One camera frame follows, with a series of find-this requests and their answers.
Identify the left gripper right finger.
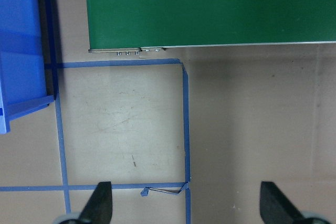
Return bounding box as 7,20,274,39
259,181,304,223

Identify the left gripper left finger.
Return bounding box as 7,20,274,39
78,182,113,223

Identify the blue bin with buttons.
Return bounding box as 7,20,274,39
1,0,54,134

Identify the green conveyor belt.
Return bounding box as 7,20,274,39
87,0,335,53

